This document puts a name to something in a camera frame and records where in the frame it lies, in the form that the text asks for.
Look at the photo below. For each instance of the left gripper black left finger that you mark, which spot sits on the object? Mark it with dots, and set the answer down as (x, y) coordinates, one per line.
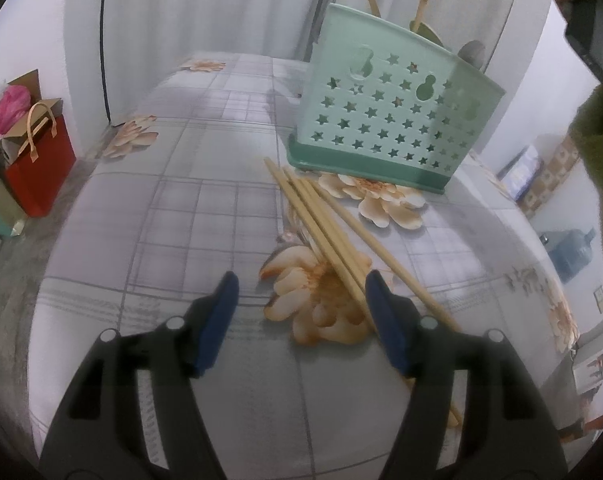
(96, 432)

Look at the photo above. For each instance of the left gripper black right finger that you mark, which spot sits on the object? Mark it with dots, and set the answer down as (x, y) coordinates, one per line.
(507, 431)

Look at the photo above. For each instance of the mint green utensil basket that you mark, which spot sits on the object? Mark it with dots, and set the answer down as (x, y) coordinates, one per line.
(385, 104)

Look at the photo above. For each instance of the blue water jug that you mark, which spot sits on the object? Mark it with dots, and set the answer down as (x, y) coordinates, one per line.
(570, 251)

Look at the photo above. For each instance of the floral grey tablecloth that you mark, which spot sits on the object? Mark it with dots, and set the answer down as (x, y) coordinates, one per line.
(158, 228)

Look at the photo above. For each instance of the red gift bag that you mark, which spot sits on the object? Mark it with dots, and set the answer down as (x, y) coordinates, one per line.
(43, 162)

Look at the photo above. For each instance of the cardboard box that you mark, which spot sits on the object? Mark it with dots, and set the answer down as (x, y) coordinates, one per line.
(22, 136)

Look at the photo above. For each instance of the pink plastic bag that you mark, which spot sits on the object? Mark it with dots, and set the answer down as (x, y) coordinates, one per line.
(14, 104)

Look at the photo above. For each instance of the dark green spoon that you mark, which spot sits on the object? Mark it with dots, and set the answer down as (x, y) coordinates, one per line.
(425, 31)

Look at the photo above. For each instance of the grey window curtain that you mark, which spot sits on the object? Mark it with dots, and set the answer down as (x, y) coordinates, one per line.
(116, 51)

